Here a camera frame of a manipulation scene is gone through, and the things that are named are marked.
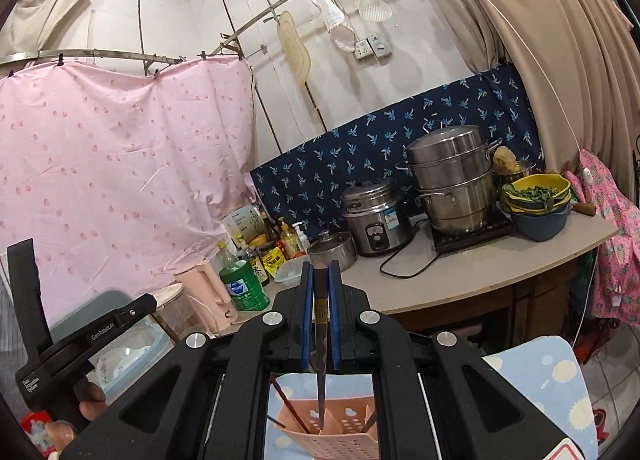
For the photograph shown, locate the green detergent bottle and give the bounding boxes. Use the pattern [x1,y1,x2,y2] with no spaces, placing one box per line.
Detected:
[218,242,271,312]

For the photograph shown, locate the beige cutting board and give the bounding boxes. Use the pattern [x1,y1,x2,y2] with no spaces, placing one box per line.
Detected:
[277,10,312,86]

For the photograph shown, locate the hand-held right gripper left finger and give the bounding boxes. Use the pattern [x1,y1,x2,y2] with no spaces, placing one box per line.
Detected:
[60,261,314,460]

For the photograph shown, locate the silver rice cooker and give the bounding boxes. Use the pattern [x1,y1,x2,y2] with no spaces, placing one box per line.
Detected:
[341,178,416,258]

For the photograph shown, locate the white pump bottle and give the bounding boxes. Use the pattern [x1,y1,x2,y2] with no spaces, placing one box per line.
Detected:
[292,222,312,257]

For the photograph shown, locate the brown loofah sponge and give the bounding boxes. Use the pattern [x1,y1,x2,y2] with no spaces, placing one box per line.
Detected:
[493,145,522,175]

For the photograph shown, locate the stainless steel steamer pot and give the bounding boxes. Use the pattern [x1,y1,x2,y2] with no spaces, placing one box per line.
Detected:
[396,124,502,237]

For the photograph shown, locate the navy leaf print cloth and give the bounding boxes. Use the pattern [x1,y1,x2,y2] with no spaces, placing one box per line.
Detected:
[249,64,547,241]

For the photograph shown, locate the red plastic stool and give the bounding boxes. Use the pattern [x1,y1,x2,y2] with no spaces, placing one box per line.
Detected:
[574,319,622,367]

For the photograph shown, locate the yellow colander basin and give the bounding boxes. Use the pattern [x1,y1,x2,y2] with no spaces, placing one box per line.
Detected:
[501,173,573,217]

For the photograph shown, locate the blue plastic dish box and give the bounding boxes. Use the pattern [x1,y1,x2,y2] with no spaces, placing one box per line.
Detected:
[46,288,169,399]

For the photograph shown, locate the pink dotted curtain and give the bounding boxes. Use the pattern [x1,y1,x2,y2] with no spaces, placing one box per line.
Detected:
[0,56,257,341]

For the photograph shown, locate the green leafy vegetables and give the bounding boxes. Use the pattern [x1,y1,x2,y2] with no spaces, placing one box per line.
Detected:
[512,183,561,205]

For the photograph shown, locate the pink electric kettle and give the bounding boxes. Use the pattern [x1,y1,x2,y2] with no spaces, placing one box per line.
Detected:
[178,263,237,334]

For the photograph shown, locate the white blender jar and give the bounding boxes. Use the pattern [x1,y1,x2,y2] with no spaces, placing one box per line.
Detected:
[151,282,190,341]

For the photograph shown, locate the person's left hand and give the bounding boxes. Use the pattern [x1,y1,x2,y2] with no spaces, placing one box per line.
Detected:
[75,380,109,423]

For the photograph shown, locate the white cord with switch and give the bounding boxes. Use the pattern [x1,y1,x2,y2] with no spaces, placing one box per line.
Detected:
[477,0,597,187]

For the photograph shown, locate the dark patterned chopstick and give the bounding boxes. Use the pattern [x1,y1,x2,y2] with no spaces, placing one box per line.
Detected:
[313,264,330,435]

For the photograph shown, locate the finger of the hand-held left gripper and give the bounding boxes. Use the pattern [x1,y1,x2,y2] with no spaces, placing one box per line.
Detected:
[113,292,157,337]

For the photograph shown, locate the blue moon print cloth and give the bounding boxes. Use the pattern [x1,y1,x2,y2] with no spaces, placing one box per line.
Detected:
[264,335,599,460]

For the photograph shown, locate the small pot with glass lid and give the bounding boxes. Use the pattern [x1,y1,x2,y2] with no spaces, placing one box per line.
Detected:
[306,230,357,274]

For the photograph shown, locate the black induction cooker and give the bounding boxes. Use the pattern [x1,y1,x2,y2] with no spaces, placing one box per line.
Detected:
[430,211,517,255]

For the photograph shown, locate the clear food container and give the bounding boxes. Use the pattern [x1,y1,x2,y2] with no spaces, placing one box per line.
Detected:
[273,259,306,287]

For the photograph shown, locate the yellow seasoning packet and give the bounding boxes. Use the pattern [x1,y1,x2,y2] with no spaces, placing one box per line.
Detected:
[262,245,289,281]

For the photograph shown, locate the metal curtain rail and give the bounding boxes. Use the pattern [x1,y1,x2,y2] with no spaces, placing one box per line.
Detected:
[0,0,431,71]

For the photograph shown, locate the pink pineapple print garment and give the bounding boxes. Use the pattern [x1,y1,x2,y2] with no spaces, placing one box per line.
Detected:
[564,149,640,327]

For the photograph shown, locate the wooden counter cabinet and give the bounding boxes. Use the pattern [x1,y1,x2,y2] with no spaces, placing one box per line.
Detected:
[369,246,599,343]

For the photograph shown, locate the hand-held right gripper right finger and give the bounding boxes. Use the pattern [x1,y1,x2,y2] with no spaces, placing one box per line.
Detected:
[327,261,567,460]

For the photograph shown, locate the beige hanging cloth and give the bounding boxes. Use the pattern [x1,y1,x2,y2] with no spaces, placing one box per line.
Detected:
[0,0,99,61]

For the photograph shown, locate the dark sauce bottle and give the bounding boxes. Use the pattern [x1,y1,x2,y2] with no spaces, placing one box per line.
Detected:
[247,239,271,287]

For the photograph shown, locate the white wall socket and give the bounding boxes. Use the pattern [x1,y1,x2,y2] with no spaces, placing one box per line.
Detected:
[353,33,393,61]

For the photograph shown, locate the white green carton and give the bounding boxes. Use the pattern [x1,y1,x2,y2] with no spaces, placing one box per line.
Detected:
[222,204,264,247]

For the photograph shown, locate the pink perforated utensil holder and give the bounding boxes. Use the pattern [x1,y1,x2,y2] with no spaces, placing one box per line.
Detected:
[270,372,382,447]

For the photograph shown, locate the tan curtain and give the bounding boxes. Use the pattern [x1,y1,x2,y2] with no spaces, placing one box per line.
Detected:
[444,0,640,193]

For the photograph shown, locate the yellow oil bottle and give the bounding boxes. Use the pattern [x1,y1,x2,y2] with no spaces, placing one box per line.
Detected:
[279,219,302,259]

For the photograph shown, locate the hanging mesh bag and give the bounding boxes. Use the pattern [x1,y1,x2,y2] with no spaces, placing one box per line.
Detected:
[308,0,359,52]

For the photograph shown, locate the black power cable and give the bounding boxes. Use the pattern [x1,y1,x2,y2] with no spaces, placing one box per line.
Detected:
[379,219,452,281]

